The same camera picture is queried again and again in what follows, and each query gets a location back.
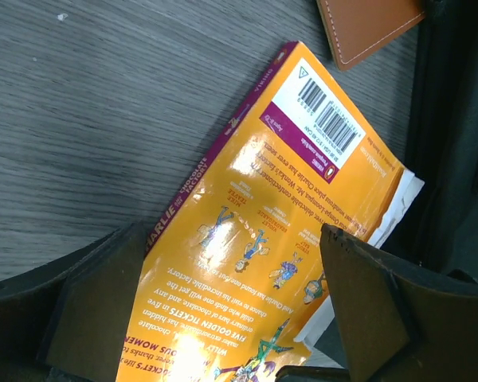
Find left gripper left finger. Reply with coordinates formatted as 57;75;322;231
0;224;147;381

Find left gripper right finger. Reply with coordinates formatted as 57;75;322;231
276;222;478;382

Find black student backpack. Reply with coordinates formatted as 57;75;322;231
383;1;478;284

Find orange paperback book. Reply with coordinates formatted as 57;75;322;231
117;41;423;381

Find brown leather wallet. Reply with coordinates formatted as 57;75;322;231
317;0;425;71

